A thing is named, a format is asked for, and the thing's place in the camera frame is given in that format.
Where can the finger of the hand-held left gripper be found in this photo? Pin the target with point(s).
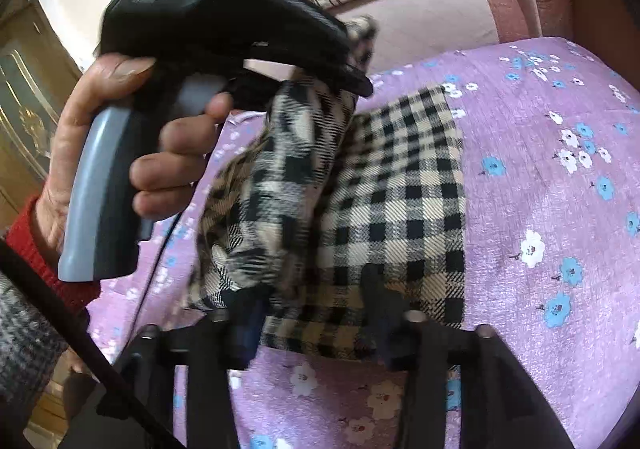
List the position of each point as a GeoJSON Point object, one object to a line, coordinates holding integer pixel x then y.
{"type": "Point", "coordinates": [325, 31]}
{"type": "Point", "coordinates": [325, 79]}

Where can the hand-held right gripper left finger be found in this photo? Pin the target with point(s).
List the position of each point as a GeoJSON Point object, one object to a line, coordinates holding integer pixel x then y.
{"type": "Point", "coordinates": [247, 334]}

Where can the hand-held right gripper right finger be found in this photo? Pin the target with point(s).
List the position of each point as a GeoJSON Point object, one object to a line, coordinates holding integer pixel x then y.
{"type": "Point", "coordinates": [385, 329]}

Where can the black and cream checked coat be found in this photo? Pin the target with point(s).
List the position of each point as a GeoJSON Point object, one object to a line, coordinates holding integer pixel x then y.
{"type": "Point", "coordinates": [390, 209]}

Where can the person's left forearm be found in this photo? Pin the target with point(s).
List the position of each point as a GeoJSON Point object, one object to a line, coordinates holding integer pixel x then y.
{"type": "Point", "coordinates": [30, 249]}

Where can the person's left hand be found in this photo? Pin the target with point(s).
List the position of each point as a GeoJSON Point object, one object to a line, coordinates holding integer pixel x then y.
{"type": "Point", "coordinates": [60, 164]}

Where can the ornate golden wardrobe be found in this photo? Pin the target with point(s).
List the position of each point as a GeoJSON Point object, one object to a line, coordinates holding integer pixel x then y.
{"type": "Point", "coordinates": [30, 94]}

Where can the grey knit garment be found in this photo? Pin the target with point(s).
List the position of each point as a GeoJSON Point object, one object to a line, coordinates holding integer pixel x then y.
{"type": "Point", "coordinates": [25, 339]}

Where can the purple floral bedsheet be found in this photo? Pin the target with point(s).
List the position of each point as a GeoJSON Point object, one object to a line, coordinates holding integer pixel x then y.
{"type": "Point", "coordinates": [540, 139]}

